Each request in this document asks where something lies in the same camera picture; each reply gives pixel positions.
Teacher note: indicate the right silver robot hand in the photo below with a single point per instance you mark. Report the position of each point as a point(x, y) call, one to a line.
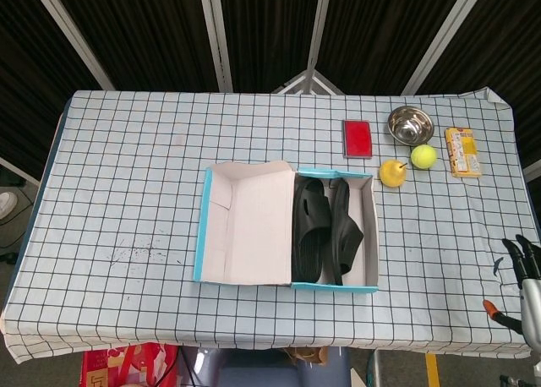
point(530, 294)

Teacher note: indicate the black rubber slipper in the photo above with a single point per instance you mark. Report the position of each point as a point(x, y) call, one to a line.
point(344, 239)
point(310, 235)

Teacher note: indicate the light blue shoe box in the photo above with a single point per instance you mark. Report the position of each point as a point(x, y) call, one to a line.
point(249, 222)

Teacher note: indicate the red patterned bag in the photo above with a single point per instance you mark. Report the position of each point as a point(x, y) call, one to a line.
point(127, 366)

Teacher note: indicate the yellow snack packet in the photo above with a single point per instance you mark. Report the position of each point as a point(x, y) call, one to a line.
point(462, 152)

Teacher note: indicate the yellow-green tennis ball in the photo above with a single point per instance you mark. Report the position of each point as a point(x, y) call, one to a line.
point(424, 157)

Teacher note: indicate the yellow pear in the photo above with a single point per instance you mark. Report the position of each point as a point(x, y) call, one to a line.
point(392, 173)

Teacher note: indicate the steel bowl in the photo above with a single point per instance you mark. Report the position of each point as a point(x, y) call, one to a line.
point(410, 125)

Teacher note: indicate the brown paper bag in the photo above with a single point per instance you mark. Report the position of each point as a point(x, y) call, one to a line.
point(306, 355)

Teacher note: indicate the red stamp pad case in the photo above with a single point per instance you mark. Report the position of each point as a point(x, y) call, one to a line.
point(357, 137)

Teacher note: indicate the blue-grey chair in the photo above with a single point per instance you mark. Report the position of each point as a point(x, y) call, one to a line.
point(262, 372)

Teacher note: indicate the white triangular screen foot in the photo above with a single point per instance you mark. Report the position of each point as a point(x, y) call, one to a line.
point(310, 80)

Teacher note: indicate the checked light blue tablecloth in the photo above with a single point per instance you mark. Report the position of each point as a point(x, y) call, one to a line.
point(127, 192)

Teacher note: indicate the white screen frame post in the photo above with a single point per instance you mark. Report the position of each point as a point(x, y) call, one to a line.
point(69, 30)
point(216, 36)
point(439, 38)
point(318, 32)

